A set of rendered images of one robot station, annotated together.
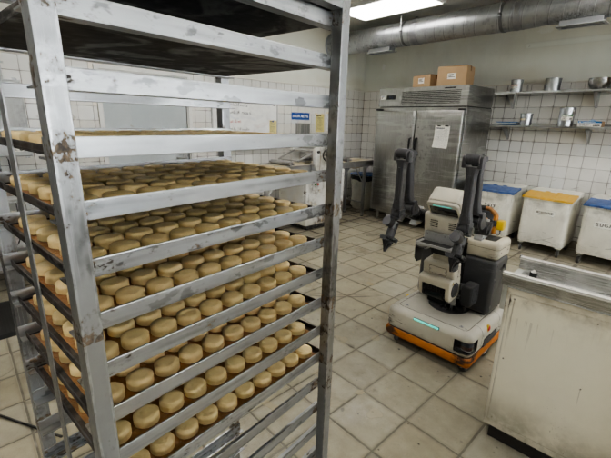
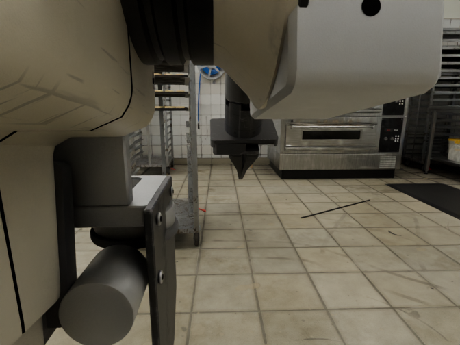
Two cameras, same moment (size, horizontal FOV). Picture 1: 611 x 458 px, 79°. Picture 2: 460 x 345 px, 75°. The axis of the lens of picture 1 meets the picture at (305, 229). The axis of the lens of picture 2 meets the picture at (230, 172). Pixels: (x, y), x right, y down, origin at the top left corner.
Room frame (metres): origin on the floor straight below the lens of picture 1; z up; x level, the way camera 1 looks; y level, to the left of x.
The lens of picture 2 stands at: (2.56, -0.90, 0.89)
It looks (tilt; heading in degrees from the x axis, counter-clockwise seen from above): 13 degrees down; 131
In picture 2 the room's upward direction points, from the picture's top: straight up
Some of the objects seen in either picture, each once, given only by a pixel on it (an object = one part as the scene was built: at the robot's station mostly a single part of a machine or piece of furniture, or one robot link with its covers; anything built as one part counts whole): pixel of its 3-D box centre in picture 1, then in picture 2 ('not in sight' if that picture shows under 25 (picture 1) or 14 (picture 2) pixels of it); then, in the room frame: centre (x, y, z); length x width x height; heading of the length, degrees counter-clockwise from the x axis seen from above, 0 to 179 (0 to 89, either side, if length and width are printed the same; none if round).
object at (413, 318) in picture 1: (446, 319); not in sight; (2.48, -1.06, 0.16); 0.67 x 0.64 x 0.25; 135
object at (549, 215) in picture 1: (548, 221); not in sight; (4.68, -3.13, 0.38); 0.64 x 0.54 x 0.77; 134
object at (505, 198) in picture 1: (495, 211); not in sight; (5.15, -2.69, 0.38); 0.64 x 0.54 x 0.77; 136
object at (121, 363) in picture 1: (236, 307); not in sight; (0.75, 0.15, 1.14); 0.64 x 0.03 x 0.03; 140
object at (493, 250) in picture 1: (460, 262); not in sight; (2.55, -1.13, 0.59); 0.55 x 0.34 x 0.83; 45
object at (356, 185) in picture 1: (364, 190); not in sight; (6.94, -1.08, 0.33); 0.54 x 0.53 x 0.66; 43
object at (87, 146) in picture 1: (231, 142); not in sight; (0.75, 0.15, 1.50); 0.64 x 0.03 x 0.03; 140
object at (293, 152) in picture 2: not in sight; (334, 96); (0.95, 2.96, 1.01); 1.56 x 1.20 x 2.01; 43
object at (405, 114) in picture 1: (425, 159); not in sight; (5.86, -1.84, 1.03); 1.40 x 0.90 x 2.05; 43
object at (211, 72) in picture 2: not in sight; (211, 90); (-0.58, 2.28, 1.10); 0.41 x 0.17 x 1.10; 43
